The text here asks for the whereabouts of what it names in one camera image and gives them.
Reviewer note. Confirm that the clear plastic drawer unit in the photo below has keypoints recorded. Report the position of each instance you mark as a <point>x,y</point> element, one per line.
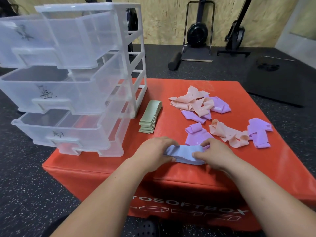
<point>86,7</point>

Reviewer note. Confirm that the red soft plyo box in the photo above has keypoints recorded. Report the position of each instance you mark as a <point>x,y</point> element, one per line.
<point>163,88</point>

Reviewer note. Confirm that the person's left hand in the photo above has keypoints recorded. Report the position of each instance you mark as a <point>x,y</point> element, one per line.
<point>150,155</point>

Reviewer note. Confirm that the stack of green bands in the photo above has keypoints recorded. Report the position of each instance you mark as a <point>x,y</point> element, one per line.
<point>150,115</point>

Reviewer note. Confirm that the person's right hand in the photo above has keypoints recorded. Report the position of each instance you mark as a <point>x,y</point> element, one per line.
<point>217,155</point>

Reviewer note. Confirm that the person's right forearm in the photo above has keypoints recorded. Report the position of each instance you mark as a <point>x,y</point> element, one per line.
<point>274,202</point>

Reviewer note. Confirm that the black ski machine with stand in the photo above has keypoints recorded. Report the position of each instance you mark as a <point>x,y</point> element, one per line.
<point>197,34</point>

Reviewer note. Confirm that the person's left forearm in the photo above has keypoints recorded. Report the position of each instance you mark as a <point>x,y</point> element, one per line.
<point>98,202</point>

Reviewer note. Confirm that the black perforated clog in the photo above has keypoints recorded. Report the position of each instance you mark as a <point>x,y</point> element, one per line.
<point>147,229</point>

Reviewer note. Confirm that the black upright rowing machine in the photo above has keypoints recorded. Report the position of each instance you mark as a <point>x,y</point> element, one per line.
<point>235,36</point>

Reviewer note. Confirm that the wall mirror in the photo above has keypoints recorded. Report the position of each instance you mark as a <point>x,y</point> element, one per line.
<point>301,14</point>

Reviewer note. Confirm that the pile of mixed resistance bands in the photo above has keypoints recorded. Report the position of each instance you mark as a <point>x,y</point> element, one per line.
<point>195,106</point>

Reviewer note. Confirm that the stack of blue bands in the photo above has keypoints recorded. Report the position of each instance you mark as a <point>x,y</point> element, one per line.
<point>184,155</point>

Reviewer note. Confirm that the translucent plastic drawer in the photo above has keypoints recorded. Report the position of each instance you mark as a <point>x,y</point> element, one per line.
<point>111,150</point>
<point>79,96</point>
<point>74,135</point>
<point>74,41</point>

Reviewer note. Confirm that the black foam roller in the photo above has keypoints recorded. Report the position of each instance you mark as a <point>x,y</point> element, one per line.
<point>174,61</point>

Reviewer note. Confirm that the black exercise mat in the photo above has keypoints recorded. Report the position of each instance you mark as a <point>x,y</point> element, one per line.
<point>274,83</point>

